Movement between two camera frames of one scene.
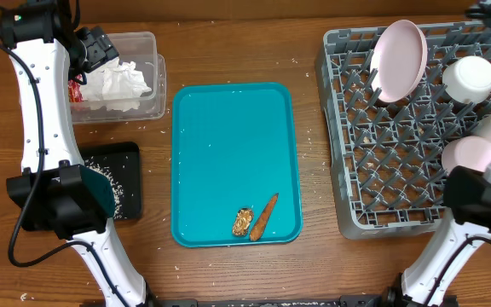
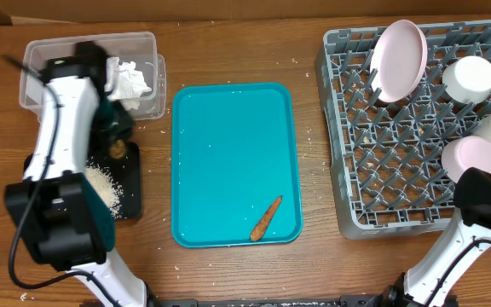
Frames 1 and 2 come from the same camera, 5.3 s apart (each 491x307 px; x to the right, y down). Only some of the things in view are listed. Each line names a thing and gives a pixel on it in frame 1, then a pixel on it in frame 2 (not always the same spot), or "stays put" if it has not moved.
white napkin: x=115 y=86 stays put
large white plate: x=398 y=60 stays put
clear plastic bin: x=139 y=48 stays put
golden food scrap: x=242 y=221 -> x=118 y=149
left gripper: x=100 y=48 -> x=127 y=130
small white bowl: x=470 y=152 stays put
